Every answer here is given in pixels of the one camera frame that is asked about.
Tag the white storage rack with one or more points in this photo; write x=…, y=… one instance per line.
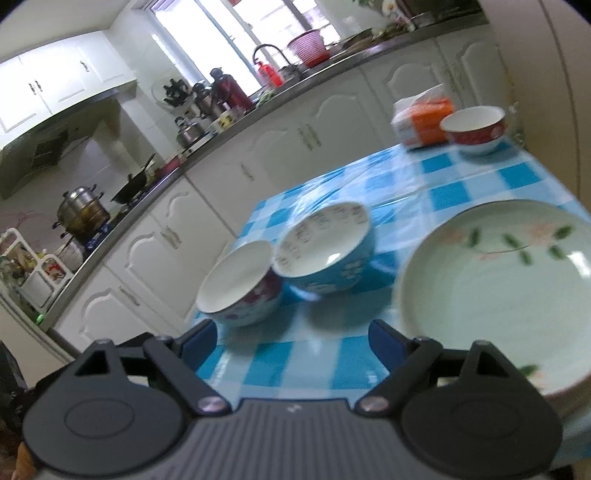
x=37, y=286

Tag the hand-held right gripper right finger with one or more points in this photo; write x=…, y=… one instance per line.
x=385, y=341

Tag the white and yellow mug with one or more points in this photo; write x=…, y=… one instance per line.
x=224, y=122

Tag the floral oven mitt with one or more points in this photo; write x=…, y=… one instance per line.
x=397, y=11

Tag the white kitchen cabinets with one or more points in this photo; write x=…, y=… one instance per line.
x=277, y=138
x=46, y=83

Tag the range hood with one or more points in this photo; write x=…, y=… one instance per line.
x=55, y=124

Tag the steel kettle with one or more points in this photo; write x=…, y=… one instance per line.
x=189, y=134

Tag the beige refrigerator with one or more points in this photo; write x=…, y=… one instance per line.
x=545, y=92

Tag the stainless steel countertop cabinet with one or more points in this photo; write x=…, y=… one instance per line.
x=434, y=5

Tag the red detergent bottle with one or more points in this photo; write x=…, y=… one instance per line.
x=272, y=76

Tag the gas stove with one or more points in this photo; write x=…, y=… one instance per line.
x=120, y=210

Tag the blue bowl cartoon print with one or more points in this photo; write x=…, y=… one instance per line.
x=323, y=240

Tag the dark steel thermos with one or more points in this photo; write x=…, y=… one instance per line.
x=205, y=99

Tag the dark kitchen countertop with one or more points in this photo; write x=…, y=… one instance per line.
x=406, y=41

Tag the white lower kitchen cabinets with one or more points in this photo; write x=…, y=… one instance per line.
x=277, y=138

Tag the steel kitchen faucet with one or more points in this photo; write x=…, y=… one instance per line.
x=266, y=45

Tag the red and white bowl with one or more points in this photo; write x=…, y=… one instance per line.
x=471, y=134

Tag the pink plastic basket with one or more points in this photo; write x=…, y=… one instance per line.
x=309, y=48

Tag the kitchen window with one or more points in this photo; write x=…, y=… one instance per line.
x=207, y=37

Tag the wooden cutting board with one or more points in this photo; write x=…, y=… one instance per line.
x=364, y=42

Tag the blue checkered tablecloth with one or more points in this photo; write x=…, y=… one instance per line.
x=295, y=355

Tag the orange tissue pack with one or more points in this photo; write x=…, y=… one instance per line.
x=427, y=120

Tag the round green rippled floral plate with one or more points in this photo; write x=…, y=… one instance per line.
x=498, y=300

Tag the white upper kitchen cabinets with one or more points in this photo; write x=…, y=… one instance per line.
x=46, y=83

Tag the black wok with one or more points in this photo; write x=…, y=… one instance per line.
x=131, y=187

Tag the steel basin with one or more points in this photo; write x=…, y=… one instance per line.
x=422, y=21

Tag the black knife rack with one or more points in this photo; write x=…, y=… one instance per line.
x=174, y=91

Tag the green rag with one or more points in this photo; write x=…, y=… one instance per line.
x=265, y=96

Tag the steel steamer pot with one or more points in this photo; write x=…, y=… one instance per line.
x=81, y=212

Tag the white bowl red floral print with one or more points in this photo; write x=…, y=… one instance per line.
x=235, y=281

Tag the red thermos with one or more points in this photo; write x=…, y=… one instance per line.
x=233, y=92

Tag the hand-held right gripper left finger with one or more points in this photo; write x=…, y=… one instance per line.
x=198, y=339

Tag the red pan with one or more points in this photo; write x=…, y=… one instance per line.
x=168, y=167

